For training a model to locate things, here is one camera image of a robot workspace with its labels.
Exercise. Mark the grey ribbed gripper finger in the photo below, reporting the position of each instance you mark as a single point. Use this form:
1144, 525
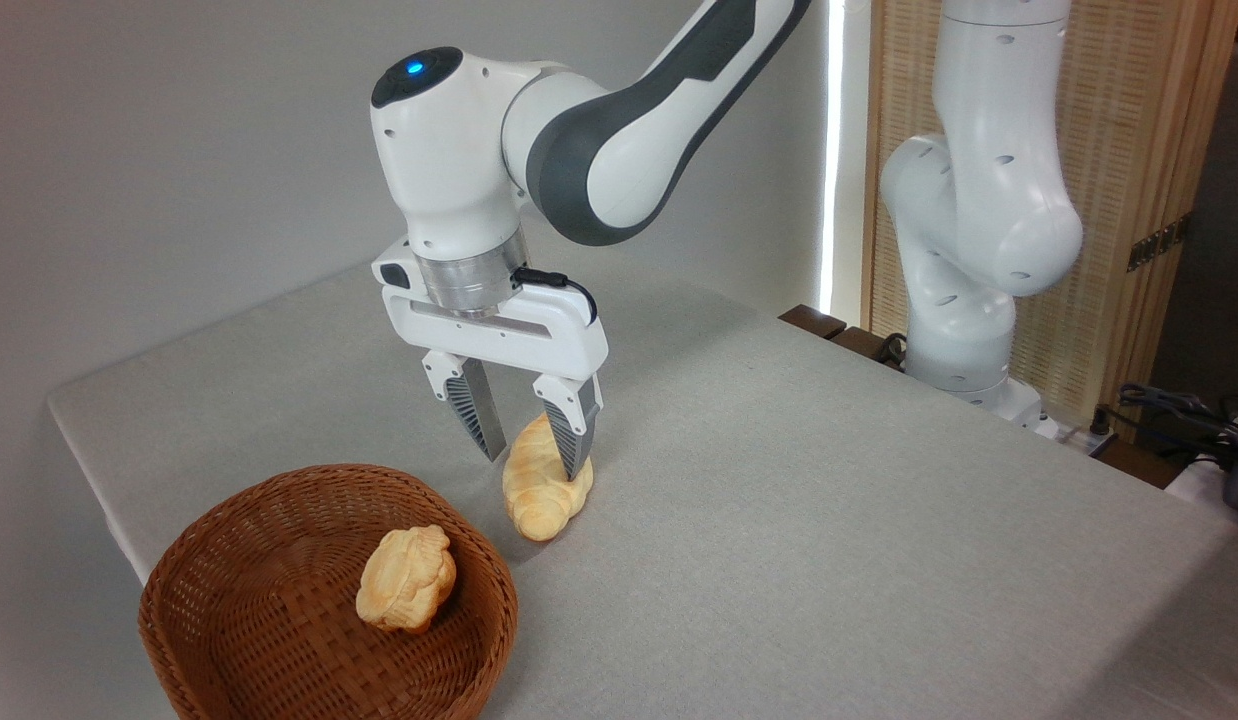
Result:
571, 430
474, 405

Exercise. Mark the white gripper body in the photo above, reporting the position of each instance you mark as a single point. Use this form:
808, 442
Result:
519, 335

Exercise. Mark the long twisted bread loaf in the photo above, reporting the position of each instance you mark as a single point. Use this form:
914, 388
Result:
539, 500

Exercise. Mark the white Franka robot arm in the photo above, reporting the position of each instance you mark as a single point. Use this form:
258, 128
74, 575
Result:
979, 200

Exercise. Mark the round knotted bread roll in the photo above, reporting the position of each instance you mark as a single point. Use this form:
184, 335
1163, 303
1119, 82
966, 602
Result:
407, 580

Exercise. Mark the brown woven wicker basket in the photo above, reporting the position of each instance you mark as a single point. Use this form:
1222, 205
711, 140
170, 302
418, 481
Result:
269, 620

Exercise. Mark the grey tablecloth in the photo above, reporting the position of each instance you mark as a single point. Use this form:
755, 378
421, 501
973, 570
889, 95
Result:
779, 520

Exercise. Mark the dark wooden base board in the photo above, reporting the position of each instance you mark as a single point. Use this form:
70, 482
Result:
829, 328

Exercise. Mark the vertical white light strip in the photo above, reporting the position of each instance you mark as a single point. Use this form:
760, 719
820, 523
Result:
832, 150

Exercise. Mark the black screen hinge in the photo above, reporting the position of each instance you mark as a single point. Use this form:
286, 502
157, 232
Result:
1159, 242

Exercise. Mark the woven wooden folding screen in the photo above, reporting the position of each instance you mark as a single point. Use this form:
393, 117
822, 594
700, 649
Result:
1149, 120

